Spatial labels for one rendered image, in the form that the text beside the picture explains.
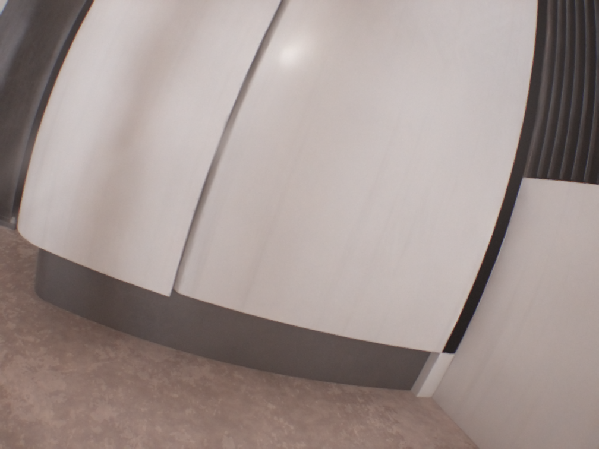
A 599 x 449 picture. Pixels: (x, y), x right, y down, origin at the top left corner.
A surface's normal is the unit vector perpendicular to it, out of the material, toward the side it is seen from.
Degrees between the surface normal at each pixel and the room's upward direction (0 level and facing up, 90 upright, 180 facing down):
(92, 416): 0
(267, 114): 90
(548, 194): 90
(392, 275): 90
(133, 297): 90
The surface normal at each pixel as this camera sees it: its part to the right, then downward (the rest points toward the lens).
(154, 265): 0.22, 0.17
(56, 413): 0.35, -0.93
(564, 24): -0.11, 0.05
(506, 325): -0.91, -0.32
